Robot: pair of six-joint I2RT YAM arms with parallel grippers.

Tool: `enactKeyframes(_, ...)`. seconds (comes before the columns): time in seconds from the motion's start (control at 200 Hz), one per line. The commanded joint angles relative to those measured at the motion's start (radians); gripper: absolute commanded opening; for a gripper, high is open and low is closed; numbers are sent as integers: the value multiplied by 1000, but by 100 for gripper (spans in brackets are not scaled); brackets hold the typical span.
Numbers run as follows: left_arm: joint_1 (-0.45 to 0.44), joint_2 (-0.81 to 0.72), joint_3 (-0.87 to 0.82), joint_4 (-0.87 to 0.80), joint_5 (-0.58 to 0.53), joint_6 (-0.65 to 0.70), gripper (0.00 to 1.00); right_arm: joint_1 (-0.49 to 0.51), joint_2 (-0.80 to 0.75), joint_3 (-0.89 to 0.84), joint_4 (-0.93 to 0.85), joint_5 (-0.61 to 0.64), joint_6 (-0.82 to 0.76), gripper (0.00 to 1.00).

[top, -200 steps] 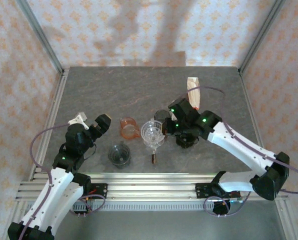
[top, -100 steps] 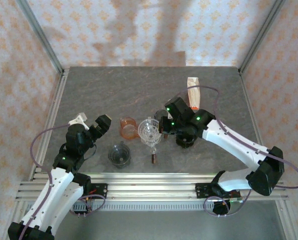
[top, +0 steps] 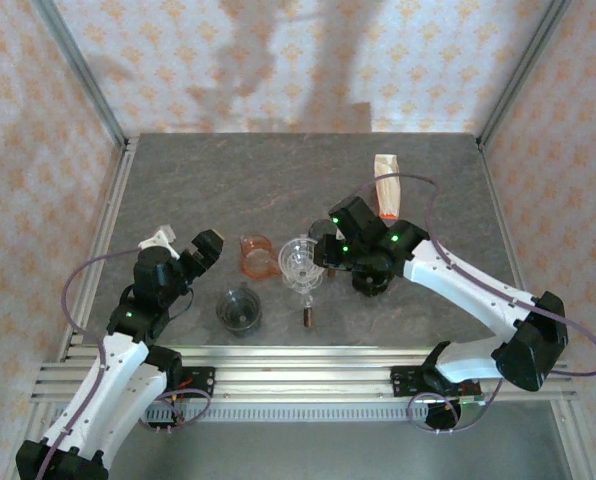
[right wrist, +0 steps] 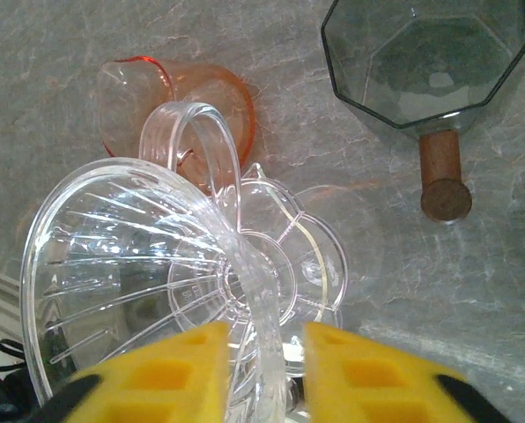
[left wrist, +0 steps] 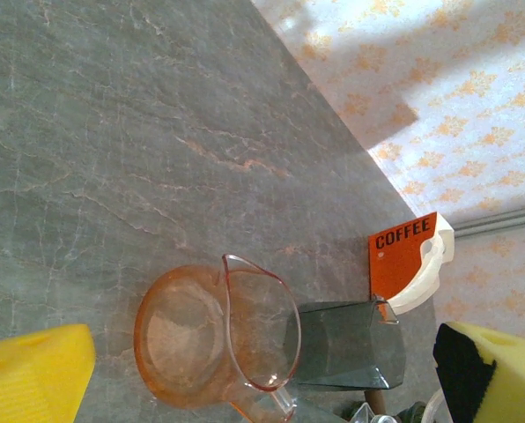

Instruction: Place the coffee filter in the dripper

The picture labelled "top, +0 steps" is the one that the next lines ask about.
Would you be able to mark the orange glass server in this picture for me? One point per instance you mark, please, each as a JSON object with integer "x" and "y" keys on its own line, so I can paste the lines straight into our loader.
{"x": 259, "y": 257}

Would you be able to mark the aluminium frame post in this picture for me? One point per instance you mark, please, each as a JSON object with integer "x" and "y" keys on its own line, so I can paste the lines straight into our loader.
{"x": 523, "y": 65}
{"x": 78, "y": 65}

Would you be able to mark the white coffee filter pack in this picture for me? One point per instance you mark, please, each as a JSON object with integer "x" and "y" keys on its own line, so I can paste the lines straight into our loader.
{"x": 387, "y": 197}

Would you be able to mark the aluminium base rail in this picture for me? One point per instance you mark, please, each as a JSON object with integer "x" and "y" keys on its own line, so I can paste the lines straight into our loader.
{"x": 303, "y": 370}

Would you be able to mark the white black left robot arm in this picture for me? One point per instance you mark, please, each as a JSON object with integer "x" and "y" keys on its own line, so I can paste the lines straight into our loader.
{"x": 118, "y": 370}

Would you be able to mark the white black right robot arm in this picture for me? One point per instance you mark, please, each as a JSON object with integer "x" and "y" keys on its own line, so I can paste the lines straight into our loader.
{"x": 468, "y": 285}

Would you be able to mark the aluminium table side rail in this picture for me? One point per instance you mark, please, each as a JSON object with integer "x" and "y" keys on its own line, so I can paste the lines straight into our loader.
{"x": 113, "y": 200}
{"x": 498, "y": 210}

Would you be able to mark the dark grey glass cup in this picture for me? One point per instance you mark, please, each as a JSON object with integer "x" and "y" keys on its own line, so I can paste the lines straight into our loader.
{"x": 238, "y": 312}

